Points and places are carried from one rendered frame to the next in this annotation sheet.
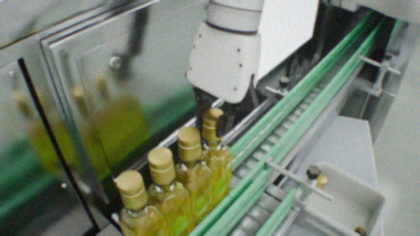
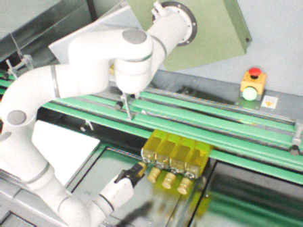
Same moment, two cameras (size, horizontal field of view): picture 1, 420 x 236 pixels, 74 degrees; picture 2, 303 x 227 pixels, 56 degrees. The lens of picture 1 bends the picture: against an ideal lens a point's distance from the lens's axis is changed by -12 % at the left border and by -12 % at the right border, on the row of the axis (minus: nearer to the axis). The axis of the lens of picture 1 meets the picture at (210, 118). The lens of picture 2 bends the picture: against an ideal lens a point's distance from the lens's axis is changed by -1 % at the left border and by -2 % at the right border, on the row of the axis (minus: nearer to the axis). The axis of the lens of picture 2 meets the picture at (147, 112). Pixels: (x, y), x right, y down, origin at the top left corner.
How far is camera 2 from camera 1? 63 cm
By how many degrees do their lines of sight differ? 14
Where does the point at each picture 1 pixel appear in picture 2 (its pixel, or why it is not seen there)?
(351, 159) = not seen: hidden behind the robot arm
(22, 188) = (218, 213)
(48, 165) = (203, 209)
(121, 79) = (153, 212)
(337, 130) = not seen: hidden behind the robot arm
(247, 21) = (103, 203)
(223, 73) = (123, 191)
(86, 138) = (182, 207)
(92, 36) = not seen: outside the picture
